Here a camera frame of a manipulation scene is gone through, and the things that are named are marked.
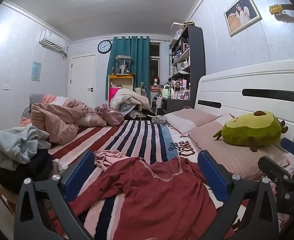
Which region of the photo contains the dark red knit garment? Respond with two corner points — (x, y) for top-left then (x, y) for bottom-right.
(69, 157), (216, 239)

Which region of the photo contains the grey and black clothes pile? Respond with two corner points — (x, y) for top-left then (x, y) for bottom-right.
(0, 126), (53, 194)

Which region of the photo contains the near pink ribbed pillow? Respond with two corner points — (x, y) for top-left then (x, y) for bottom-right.
(189, 121), (289, 180)

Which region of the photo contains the pink small garment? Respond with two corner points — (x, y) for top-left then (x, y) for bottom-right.
(94, 150), (128, 171)

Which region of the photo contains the green avocado plush toy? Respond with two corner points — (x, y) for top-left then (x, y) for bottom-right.
(213, 111), (288, 152)

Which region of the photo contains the white bed headboard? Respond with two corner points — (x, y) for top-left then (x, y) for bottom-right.
(195, 60), (294, 142)

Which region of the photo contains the pink crumpled duvet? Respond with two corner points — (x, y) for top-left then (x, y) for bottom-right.
(31, 96), (107, 145)

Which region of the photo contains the far pink pillow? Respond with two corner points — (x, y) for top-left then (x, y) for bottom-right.
(164, 108), (221, 135)

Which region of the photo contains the shiny pink bag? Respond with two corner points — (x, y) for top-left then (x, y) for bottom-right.
(95, 104), (124, 127)

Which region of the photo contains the striped fleece blanket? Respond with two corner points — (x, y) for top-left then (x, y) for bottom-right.
(50, 121), (197, 239)

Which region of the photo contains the beige blanket heap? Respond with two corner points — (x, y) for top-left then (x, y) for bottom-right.
(110, 88), (151, 116)

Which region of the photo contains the white door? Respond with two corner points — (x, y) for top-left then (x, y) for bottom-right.
(68, 54), (97, 107)

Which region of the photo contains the yellow top cabinet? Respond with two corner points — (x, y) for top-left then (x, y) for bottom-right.
(108, 74), (134, 90)

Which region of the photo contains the glass display case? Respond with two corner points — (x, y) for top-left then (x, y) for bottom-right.
(115, 55), (131, 75)

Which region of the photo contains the dark bookshelf unit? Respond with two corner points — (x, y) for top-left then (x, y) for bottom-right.
(163, 25), (206, 113)

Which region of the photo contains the yellow electric guitar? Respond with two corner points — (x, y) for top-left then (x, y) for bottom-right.
(269, 4), (294, 18)

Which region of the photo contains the white air conditioner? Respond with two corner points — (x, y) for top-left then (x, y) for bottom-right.
(39, 30), (67, 58)

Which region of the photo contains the teal curtain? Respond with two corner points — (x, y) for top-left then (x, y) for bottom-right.
(105, 36), (150, 100)

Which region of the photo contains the small blue wall poster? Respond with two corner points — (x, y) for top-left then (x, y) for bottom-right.
(31, 62), (42, 82)

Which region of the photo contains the round wall clock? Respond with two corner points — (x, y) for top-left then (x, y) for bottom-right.
(98, 40), (112, 54)

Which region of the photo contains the framed photo on wall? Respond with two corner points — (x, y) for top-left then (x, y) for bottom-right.
(224, 0), (262, 37)

